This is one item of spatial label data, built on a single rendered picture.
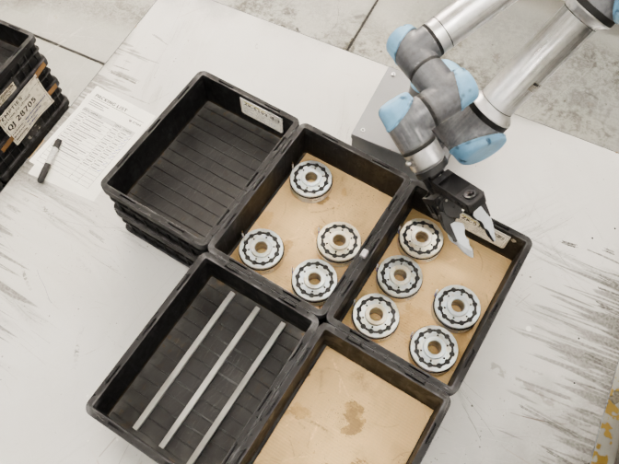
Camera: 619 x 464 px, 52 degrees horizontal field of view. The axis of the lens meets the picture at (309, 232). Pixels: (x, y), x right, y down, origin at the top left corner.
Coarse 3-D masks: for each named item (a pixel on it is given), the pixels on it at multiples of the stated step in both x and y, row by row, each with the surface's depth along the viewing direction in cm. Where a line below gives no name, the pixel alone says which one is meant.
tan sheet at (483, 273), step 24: (408, 216) 151; (432, 264) 146; (456, 264) 146; (480, 264) 146; (504, 264) 146; (432, 288) 143; (480, 288) 143; (408, 312) 141; (408, 336) 138; (456, 336) 138; (408, 360) 136; (456, 360) 136
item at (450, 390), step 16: (400, 208) 141; (384, 224) 139; (496, 224) 140; (528, 240) 138; (368, 256) 136; (512, 272) 134; (336, 304) 131; (496, 304) 133; (336, 320) 129; (352, 336) 128; (480, 336) 128; (384, 352) 127; (416, 368) 125; (464, 368) 125; (432, 384) 124
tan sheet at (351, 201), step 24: (336, 168) 157; (288, 192) 154; (336, 192) 154; (360, 192) 154; (264, 216) 151; (288, 216) 151; (312, 216) 151; (336, 216) 151; (360, 216) 151; (288, 240) 148; (312, 240) 149; (288, 264) 146; (288, 288) 143
